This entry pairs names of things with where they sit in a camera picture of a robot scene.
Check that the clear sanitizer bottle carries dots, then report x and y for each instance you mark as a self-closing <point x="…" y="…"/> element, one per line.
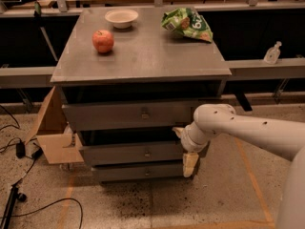
<point x="273" y="53"/>

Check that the grey bottom drawer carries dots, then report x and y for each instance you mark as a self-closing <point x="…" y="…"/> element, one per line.
<point x="136" y="171"/>

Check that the green chip bag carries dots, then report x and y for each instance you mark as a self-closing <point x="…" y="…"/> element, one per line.
<point x="188" y="23"/>

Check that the white bowl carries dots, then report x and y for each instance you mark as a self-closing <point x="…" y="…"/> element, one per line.
<point x="121" y="19"/>

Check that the black power adapter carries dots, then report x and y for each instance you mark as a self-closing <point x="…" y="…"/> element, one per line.
<point x="20" y="150"/>

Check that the grey drawer cabinet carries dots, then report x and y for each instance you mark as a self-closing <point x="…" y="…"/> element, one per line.
<point x="146" y="63"/>

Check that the brown cardboard box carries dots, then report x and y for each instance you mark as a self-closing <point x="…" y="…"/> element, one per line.
<point x="60" y="144"/>

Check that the grey top drawer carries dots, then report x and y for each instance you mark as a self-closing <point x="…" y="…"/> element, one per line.
<point x="136" y="114"/>

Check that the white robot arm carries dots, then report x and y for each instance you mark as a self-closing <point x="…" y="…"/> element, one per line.
<point x="279" y="137"/>

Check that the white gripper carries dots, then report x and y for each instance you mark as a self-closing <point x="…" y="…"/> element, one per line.
<point x="190" y="141"/>

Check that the grey drawer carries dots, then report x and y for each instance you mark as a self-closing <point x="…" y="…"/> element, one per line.
<point x="128" y="153"/>
<point x="136" y="114"/>
<point x="136" y="171"/>

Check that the black tripod leg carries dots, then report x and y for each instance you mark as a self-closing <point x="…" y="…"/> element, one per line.
<point x="14" y="196"/>

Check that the red apple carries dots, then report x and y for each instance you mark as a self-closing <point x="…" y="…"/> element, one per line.
<point x="103" y="41"/>

